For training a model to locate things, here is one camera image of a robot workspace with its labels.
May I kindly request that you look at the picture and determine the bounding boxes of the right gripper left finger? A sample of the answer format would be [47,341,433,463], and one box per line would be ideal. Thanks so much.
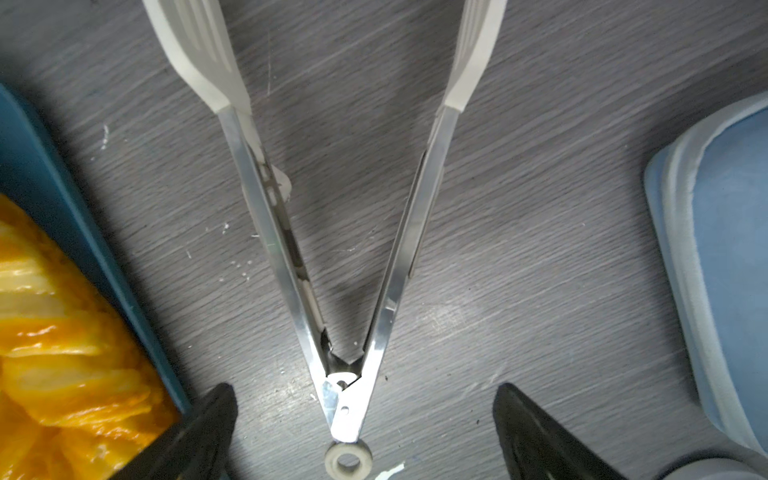
[111,383,238,480]

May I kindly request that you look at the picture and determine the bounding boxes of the teal tray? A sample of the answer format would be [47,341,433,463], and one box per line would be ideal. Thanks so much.
[1,85,191,413]

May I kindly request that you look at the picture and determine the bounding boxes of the light blue push button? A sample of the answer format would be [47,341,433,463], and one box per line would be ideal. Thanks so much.
[644,93,767,453]

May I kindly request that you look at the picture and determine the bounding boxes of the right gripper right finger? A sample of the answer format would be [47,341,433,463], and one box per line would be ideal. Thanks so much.
[493,383,623,480]

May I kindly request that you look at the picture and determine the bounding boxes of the long braided bread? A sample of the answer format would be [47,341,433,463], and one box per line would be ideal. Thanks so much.
[1,198,180,479]

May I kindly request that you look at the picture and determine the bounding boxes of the metal tongs white tips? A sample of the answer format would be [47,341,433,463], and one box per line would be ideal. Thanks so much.
[145,1,506,479]

